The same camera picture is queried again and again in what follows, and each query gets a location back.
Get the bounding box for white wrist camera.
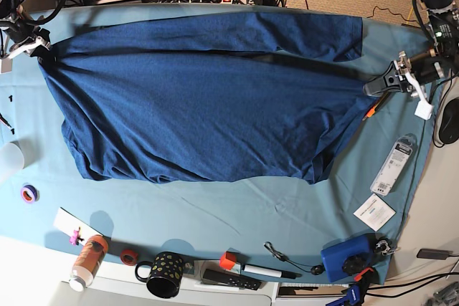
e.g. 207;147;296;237
0;58;12;74
415;100;434;120

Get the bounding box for blue t-shirt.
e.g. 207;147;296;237
40;12;374;184

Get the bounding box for orange black utility knife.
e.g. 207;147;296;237
362;92;389;121

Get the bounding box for clear plastic blister pack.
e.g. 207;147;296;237
370;134;417;196

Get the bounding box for pink clip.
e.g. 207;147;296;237
69;228;85;246

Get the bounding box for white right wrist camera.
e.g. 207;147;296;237
0;58;12;74

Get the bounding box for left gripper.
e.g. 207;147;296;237
363;49;448;103

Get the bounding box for black yellow-dotted mug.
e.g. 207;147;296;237
134;252;184;299

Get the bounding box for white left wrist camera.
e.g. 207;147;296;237
415;100;434;120

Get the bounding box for orange bottle white cap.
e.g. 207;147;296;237
69;234;108;292

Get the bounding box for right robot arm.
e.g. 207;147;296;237
1;0;67;74

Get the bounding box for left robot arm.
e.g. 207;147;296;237
364;0;458;102

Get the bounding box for orange tape roll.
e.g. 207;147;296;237
120;249;139;266

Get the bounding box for purple tape roll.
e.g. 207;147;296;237
20;185;39;204

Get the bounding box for blue box with knob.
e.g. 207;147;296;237
321;234;375;282

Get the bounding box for black lanyard with clip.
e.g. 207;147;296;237
264;241;326;277

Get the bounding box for blue clamp bottom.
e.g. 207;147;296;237
326;267;378;306

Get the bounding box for black adapter right edge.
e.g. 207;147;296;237
417;248;451;260

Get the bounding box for translucent plastic cup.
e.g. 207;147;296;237
0;141;25;184

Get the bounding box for white paper leaflet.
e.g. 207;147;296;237
354;193;396;231

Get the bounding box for black dotted remote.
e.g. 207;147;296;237
202;269;262;291

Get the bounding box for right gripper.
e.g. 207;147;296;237
6;34;54;64

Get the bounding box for black marker pen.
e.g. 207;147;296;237
241;264;301;279

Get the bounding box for black computer mouse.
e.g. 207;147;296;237
438;98;459;145

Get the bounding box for orange cube block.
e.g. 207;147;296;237
219;251;237;271

